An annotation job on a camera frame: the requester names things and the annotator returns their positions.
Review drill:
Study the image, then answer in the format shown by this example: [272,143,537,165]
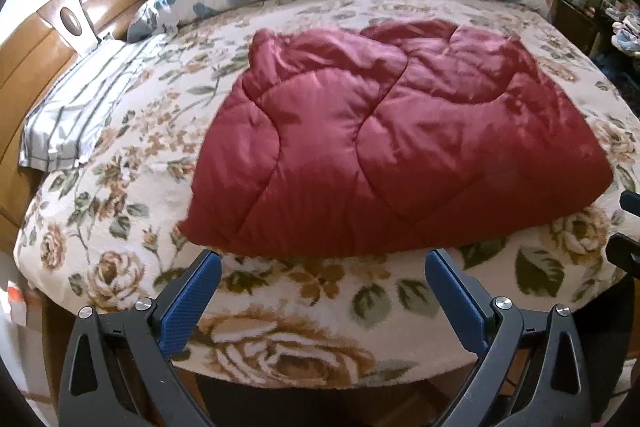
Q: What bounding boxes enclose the dark red quilted jacket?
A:
[177,19,615,259]

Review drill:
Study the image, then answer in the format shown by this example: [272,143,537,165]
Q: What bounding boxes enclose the floral bed blanket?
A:
[14,0,640,390]

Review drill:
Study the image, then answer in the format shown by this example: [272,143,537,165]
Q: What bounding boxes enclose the orange and white object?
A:
[6,284,29,326]

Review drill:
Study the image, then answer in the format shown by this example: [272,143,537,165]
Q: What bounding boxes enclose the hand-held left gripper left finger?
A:
[57,249,223,427]

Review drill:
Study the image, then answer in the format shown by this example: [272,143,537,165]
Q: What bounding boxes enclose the wooden headboard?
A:
[0,0,169,248]

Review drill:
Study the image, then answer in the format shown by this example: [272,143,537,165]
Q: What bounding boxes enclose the grey striped pillow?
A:
[19,39,162,172]

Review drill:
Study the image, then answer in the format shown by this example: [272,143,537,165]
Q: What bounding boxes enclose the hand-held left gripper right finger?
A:
[424,249,595,427]

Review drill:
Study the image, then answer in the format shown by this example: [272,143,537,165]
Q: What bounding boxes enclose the pile of clothes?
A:
[610,4,640,58]

